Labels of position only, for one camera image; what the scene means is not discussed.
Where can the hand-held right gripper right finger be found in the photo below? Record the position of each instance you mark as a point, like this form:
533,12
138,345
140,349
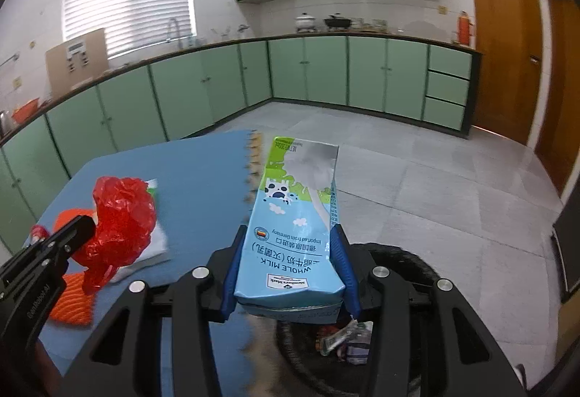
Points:
348,274

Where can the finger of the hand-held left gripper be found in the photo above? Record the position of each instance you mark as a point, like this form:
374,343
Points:
68,238

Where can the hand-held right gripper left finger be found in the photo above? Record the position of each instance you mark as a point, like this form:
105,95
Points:
233,283

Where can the red plastic bag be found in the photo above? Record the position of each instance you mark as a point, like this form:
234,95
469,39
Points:
122,220

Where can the black lined trash bin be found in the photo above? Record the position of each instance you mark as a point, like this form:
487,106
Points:
412,261

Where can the blue white milk carton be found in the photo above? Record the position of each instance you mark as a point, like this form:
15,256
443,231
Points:
290,243

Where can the orange mesh net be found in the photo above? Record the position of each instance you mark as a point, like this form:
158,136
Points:
75,302

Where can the crumpled colourful wrapper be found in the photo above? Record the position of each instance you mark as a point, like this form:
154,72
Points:
344,336

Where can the blue scalloped tablecloth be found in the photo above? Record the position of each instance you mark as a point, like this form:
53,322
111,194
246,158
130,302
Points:
195,206

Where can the green white snack wrapper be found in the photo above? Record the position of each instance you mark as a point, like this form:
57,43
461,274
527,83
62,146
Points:
154,243

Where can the beige scalloped table cover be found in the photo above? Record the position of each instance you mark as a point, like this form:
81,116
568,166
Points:
254,152

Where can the steel kettle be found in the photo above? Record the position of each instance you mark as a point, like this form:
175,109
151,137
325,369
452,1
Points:
3,121

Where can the orange plastic basket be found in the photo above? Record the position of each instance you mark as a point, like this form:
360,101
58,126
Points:
25,111

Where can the cardboard box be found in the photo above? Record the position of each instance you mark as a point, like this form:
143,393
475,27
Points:
90,66

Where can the metal towel bar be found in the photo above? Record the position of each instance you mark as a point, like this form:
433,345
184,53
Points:
9,60

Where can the green lower kitchen cabinets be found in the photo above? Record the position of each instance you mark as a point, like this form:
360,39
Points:
326,70

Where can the black panel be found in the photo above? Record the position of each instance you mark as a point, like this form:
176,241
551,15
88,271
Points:
568,252

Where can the steel kitchen faucet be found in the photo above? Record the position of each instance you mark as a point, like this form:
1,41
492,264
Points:
172,27

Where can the stack of bowls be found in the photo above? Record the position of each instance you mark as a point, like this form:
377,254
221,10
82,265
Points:
358,24

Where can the patterned ceramic bowl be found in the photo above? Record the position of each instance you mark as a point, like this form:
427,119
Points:
379,24

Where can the black wok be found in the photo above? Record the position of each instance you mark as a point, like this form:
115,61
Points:
336,22

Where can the white cooking pot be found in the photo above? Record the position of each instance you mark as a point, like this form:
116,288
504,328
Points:
305,23

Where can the red thermos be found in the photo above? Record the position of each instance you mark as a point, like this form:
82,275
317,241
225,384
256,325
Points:
464,29

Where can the wooden door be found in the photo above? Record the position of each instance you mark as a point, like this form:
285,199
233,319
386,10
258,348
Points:
562,84
498,39

